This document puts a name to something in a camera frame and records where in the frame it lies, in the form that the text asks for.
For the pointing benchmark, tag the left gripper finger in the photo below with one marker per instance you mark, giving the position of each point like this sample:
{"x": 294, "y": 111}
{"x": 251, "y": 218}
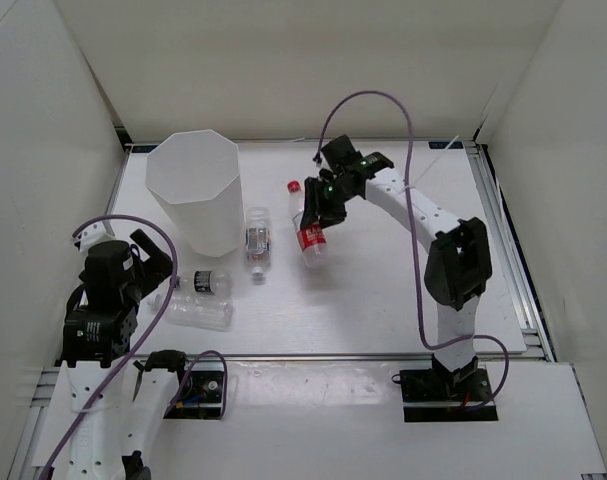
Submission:
{"x": 143, "y": 241}
{"x": 155, "y": 270}

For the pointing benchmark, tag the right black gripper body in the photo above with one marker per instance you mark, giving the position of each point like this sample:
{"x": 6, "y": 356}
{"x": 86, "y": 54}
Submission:
{"x": 334, "y": 190}

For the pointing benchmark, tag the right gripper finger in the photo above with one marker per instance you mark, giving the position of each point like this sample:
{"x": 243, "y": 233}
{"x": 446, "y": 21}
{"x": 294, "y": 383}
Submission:
{"x": 313, "y": 202}
{"x": 331, "y": 213}

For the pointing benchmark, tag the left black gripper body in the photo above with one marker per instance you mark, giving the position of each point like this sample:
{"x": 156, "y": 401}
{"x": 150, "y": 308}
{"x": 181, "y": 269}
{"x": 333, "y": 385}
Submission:
{"x": 134, "y": 286}

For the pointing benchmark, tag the red label plastic bottle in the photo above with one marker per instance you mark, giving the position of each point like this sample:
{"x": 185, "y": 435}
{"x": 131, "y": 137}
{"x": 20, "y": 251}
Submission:
{"x": 311, "y": 239}

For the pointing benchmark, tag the blue white label plastic bottle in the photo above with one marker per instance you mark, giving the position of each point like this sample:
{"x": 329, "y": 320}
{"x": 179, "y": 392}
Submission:
{"x": 258, "y": 242}

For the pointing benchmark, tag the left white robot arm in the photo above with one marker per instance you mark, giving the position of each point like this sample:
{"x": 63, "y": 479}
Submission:
{"x": 117, "y": 403}

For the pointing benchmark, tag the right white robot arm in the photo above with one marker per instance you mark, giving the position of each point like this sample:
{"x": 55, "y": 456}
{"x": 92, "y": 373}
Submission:
{"x": 458, "y": 258}

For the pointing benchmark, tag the white octagonal plastic bin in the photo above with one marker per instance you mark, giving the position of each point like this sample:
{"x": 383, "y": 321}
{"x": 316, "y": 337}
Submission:
{"x": 195, "y": 178}

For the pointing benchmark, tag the black label plastic bottle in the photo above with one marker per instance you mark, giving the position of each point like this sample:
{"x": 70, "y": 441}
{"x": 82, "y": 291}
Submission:
{"x": 209, "y": 282}

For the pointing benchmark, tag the clear unlabelled plastic bottle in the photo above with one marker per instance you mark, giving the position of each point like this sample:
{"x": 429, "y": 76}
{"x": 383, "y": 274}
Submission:
{"x": 199, "y": 312}

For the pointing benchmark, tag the white cable tie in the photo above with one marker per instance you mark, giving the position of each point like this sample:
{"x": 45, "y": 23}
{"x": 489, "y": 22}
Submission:
{"x": 413, "y": 184}

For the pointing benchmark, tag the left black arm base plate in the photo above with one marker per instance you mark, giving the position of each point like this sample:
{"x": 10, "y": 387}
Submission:
{"x": 204, "y": 395}

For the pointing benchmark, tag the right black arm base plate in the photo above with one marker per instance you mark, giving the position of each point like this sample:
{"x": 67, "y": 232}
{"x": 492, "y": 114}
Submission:
{"x": 427, "y": 399}

